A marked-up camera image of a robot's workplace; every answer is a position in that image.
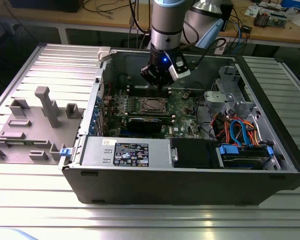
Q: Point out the silver CPU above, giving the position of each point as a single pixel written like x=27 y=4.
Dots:
x=153 y=105

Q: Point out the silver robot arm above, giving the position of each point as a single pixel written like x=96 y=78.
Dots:
x=166 y=25

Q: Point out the CPU socket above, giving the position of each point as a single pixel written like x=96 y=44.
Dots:
x=140 y=110

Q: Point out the finned CPU cooler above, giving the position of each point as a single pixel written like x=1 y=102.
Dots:
x=261 y=20

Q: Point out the round coin cell battery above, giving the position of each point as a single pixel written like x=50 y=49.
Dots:
x=186 y=95

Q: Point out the green motherboard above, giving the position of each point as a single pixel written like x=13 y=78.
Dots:
x=182 y=120

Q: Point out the black graphics card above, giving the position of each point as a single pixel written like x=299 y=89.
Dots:
x=145 y=125

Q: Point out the pale grey case latch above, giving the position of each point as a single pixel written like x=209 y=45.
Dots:
x=103 y=53

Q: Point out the silver metal drive cage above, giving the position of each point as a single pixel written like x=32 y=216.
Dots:
x=216 y=97

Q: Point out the white labelled box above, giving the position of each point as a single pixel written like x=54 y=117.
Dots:
x=221 y=49

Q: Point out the wooden desk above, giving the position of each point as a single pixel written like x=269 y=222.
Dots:
x=102 y=18

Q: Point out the black drive bay box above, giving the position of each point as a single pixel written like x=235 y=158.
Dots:
x=192 y=152

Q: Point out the small black box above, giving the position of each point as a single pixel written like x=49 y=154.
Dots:
x=246 y=28

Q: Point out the grey power supply unit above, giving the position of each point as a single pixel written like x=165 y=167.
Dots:
x=97 y=152

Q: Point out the black PC case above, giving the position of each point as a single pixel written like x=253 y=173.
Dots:
x=165 y=185

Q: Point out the blue case latch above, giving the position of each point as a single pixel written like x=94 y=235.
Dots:
x=65 y=153

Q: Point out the hard disk in blue carrier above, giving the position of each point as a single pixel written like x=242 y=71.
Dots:
x=242 y=161

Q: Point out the grey electronic device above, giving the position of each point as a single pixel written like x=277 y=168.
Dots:
x=277 y=20

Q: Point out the grey parts rack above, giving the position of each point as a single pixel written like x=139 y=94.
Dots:
x=35 y=142

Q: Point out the blue box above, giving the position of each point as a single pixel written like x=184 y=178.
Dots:
x=290 y=3

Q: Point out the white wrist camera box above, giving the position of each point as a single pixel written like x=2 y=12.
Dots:
x=181 y=70

